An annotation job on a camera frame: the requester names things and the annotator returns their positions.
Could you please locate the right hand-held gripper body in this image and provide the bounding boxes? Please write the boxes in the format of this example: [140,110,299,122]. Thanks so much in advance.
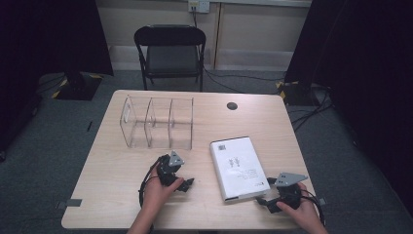
[274,172,309,211]

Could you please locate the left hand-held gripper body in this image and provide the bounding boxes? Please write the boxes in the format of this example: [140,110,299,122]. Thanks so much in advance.
[157,150,185,188]

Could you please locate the white book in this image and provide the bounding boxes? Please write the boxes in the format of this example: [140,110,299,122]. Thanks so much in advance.
[208,136,272,204]

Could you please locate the clear acrylic book rack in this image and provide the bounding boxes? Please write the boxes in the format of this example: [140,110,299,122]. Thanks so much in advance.
[119,95,195,151]

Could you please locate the person's left hand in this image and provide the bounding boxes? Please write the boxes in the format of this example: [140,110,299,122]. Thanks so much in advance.
[142,176,185,213]

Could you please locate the person's right hand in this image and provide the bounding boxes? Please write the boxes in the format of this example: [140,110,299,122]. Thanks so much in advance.
[276,183,322,228]

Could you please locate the black stand base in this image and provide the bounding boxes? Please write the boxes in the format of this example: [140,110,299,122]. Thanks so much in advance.
[52,71,103,101]
[276,80,320,106]

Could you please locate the black folding chair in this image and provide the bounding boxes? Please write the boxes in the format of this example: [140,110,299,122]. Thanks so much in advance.
[133,23,207,92]

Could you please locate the black curtain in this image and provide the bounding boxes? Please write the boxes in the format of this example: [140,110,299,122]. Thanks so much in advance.
[284,0,413,215]
[0,0,115,154]

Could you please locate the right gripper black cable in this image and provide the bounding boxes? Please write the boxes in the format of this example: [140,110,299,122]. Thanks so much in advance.
[298,188,326,227]

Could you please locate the black floor cable bundle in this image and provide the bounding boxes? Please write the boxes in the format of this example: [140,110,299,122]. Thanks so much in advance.
[291,86,333,132]

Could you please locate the white wall socket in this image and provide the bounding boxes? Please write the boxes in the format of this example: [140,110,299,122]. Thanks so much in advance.
[187,0,210,14]

